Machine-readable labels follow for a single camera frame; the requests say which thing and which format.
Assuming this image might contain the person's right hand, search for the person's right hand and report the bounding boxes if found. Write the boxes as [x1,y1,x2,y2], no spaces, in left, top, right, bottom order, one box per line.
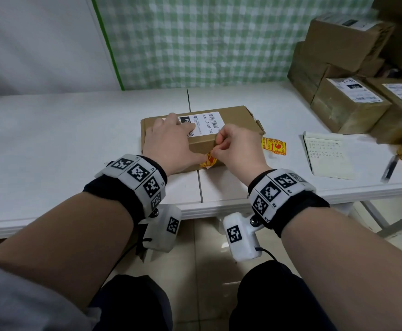
[209,123,272,186]

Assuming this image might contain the person's left hand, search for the person's left hand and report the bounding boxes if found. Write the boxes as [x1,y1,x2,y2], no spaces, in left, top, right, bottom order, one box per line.
[142,113,207,177]

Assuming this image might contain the yellow red warning sticker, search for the yellow red warning sticker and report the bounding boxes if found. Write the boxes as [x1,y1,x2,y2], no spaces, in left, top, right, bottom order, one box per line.
[261,137,287,156]
[200,151,218,168]

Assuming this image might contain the person's left forearm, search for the person's left forearm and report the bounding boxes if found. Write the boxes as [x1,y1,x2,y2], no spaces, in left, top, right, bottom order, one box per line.
[0,192,135,311]

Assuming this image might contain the person's right forearm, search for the person's right forearm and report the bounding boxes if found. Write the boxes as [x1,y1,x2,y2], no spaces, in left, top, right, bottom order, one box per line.
[281,207,402,331]

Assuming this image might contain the left wrist marker band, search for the left wrist marker band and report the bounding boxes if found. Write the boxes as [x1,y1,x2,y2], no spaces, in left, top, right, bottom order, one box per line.
[83,154,168,224]

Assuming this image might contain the wrist marker band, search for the wrist marker band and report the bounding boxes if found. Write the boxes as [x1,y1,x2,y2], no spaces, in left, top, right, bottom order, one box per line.
[83,154,168,224]
[247,168,330,238]

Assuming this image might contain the right wrist marker band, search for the right wrist marker band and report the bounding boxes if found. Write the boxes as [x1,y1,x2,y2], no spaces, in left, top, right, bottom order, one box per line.
[247,168,330,238]

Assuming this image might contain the white handwritten notepad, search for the white handwritten notepad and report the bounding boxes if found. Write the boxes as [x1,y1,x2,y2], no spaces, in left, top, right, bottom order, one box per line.
[303,131,359,180]

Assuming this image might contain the green checked cloth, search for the green checked cloth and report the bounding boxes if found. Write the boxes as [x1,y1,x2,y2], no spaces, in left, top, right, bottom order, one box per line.
[90,0,377,91]

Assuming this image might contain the labelled brown cardboard box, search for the labelled brown cardboard box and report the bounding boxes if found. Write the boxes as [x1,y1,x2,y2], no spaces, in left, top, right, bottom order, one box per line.
[366,77,402,145]
[299,12,395,73]
[310,77,393,135]

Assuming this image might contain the person's dark trousers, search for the person's dark trousers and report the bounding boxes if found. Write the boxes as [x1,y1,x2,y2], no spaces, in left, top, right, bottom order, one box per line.
[89,260,337,331]

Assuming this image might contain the black pen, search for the black pen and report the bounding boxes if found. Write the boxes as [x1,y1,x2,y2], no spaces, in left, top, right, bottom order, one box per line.
[381,154,399,184]

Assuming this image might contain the person's grey sleeve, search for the person's grey sleeve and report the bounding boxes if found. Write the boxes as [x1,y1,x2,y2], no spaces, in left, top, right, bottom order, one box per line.
[0,260,100,331]

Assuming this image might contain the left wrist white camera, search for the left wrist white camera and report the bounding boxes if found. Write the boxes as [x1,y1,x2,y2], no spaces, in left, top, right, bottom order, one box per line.
[138,204,182,254]

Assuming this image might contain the wrist white camera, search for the wrist white camera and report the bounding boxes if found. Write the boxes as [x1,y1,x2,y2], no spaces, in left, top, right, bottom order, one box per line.
[222,212,263,263]
[138,204,182,254]

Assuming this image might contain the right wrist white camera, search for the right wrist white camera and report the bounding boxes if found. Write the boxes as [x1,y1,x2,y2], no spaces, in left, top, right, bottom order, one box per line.
[222,212,263,263]

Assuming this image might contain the black camera cable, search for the black camera cable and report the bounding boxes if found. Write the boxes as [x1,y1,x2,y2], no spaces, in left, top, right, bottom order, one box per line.
[255,247,278,262]

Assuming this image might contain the grey metal table frame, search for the grey metal table frame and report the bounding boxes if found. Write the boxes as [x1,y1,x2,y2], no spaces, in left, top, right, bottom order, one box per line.
[339,194,402,239]

